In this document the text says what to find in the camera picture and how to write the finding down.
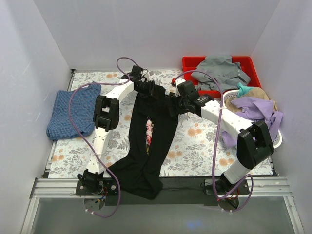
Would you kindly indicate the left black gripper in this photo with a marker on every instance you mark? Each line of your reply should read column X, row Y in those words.
column 148, row 88

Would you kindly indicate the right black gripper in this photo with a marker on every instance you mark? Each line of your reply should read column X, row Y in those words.
column 179, row 103

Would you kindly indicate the black floral print t-shirt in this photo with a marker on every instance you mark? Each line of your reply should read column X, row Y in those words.
column 151, row 133

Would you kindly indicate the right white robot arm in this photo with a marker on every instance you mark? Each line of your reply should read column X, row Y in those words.
column 254, row 143

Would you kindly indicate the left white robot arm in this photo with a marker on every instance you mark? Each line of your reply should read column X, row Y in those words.
column 106, row 119

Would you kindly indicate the red plastic bin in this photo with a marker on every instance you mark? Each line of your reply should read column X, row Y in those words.
column 191, row 62

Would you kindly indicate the white plastic laundry basket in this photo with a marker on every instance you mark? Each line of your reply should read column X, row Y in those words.
column 231, row 95

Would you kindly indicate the grey shirt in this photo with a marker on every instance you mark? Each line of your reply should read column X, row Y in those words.
column 229, row 75

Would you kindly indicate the floral patterned table mat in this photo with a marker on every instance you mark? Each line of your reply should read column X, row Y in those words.
column 190, row 154

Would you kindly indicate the teal garment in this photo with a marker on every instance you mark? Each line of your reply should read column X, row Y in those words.
column 243, row 90

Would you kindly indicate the blue checkered folded shirt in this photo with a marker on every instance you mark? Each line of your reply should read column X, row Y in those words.
column 72, row 114

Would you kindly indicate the lilac purple shirt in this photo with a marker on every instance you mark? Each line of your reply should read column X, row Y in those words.
column 255, row 109

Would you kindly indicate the beige garment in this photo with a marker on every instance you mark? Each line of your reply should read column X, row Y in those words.
column 256, row 92

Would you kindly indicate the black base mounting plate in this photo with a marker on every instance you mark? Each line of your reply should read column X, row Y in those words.
column 176, row 190

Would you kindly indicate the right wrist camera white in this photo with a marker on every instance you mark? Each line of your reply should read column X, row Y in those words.
column 171, row 88

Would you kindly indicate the aluminium frame rail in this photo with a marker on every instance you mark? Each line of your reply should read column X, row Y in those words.
column 55, row 209

